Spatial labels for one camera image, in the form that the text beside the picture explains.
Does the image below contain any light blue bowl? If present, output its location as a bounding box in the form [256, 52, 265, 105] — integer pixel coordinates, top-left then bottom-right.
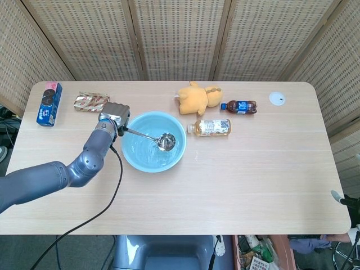
[121, 111, 187, 173]

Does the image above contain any black cable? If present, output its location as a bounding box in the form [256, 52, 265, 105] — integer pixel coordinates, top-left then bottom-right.
[29, 129, 124, 270]

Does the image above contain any woven bamboo folding screen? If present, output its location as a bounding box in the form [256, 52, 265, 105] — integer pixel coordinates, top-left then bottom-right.
[0, 0, 360, 158]

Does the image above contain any dark cola bottle blue cap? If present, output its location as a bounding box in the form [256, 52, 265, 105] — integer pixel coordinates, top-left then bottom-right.
[220, 100, 258, 115]

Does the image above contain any blue cookie box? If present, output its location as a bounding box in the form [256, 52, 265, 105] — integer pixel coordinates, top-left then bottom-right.
[35, 81, 63, 127]

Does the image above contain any white power strip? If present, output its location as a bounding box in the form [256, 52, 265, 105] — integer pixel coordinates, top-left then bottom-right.
[215, 235, 226, 257]

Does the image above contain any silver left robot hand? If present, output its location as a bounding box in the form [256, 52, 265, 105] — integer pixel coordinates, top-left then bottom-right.
[98, 101, 132, 137]

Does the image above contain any yellow tea bottle white cap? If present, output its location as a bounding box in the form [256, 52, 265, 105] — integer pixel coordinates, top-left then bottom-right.
[187, 119, 233, 138]

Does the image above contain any gold packet with red prints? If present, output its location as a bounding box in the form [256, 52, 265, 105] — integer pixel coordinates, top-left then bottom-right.
[73, 91, 111, 113]

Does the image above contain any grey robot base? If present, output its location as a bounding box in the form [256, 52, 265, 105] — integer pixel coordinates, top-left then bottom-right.
[112, 235, 236, 270]

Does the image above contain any white round cable grommet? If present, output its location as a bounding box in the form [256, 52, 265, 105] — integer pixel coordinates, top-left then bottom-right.
[269, 92, 286, 106]

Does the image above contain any metal ladle with black grip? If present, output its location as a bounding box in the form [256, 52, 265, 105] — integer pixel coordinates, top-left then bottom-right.
[123, 128, 177, 153]

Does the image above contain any yellow plush toy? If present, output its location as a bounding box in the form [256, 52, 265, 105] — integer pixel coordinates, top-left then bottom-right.
[172, 81, 224, 116]

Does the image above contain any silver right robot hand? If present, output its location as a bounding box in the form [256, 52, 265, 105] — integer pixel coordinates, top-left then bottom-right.
[330, 190, 360, 210]

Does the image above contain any red bin with clutter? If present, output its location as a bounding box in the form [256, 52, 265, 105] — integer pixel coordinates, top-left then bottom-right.
[232, 235, 296, 270]

